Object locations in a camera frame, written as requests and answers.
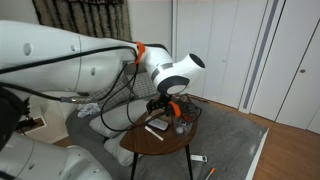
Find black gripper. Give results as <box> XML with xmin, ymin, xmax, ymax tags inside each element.
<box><xmin>146</xmin><ymin>94</ymin><xmax>175</xmax><ymax>114</ymax></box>

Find white marker with orange cap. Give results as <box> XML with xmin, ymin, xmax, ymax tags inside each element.
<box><xmin>204</xmin><ymin>167</ymin><xmax>216</xmax><ymax>180</ymax></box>

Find silver grey glasses case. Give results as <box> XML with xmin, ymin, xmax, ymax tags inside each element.
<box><xmin>146</xmin><ymin>117</ymin><xmax>170</xmax><ymax>132</ymax></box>

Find grey checked pillow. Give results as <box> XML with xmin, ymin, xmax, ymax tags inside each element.
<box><xmin>89</xmin><ymin>87</ymin><xmax>128</xmax><ymax>105</ymax></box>
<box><xmin>132</xmin><ymin>71</ymin><xmax>159</xmax><ymax>100</ymax></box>

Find brown cardboard box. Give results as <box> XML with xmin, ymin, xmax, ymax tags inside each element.
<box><xmin>145</xmin><ymin>93</ymin><xmax>189</xmax><ymax>125</ymax></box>

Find dark wooden table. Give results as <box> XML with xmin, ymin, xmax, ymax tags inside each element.
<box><xmin>119</xmin><ymin>99</ymin><xmax>200</xmax><ymax>180</ymax></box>

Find metal mesh pen holder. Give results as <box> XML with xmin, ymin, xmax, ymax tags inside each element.
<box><xmin>173</xmin><ymin>115</ymin><xmax>195</xmax><ymax>137</ymax></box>

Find light grey pillow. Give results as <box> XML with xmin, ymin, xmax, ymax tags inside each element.
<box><xmin>103</xmin><ymin>129</ymin><xmax>144</xmax><ymax>168</ymax></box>
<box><xmin>89</xmin><ymin>99</ymin><xmax>149</xmax><ymax>139</ymax></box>

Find crumpled light cloth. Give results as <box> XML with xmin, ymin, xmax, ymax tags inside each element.
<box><xmin>77</xmin><ymin>102</ymin><xmax>102</xmax><ymax>119</ymax></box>

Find small white flat device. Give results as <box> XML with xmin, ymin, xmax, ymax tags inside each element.
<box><xmin>190</xmin><ymin>154</ymin><xmax>208</xmax><ymax>163</ymax></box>

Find white low cabinet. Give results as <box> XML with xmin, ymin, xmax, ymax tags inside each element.
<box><xmin>19</xmin><ymin>91</ymin><xmax>80</xmax><ymax>145</ymax></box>

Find white bifold closet doors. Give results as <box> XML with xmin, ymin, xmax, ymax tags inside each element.
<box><xmin>175</xmin><ymin>0</ymin><xmax>268</xmax><ymax>109</ymax></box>

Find white closet doors with knobs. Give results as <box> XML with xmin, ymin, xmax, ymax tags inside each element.
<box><xmin>249</xmin><ymin>0</ymin><xmax>320</xmax><ymax>135</ymax></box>

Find orange cable clip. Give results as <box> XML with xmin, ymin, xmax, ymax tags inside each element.
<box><xmin>134</xmin><ymin>41</ymin><xmax>147</xmax><ymax>65</ymax></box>
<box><xmin>168</xmin><ymin>100</ymin><xmax>183</xmax><ymax>119</ymax></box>

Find woven striped wall hanging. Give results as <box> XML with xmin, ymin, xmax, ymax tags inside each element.
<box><xmin>32</xmin><ymin>0</ymin><xmax>133</xmax><ymax>43</ymax></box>

